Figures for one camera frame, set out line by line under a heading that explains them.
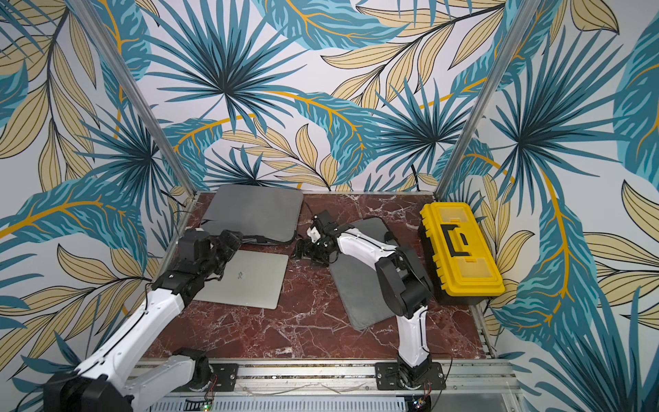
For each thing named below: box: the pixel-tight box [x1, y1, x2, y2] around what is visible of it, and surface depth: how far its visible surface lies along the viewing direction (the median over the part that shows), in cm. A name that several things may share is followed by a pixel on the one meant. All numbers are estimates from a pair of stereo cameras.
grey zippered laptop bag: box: [200, 184, 304, 244], surface depth 112 cm
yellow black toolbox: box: [417, 201, 506, 305], surface depth 84 cm
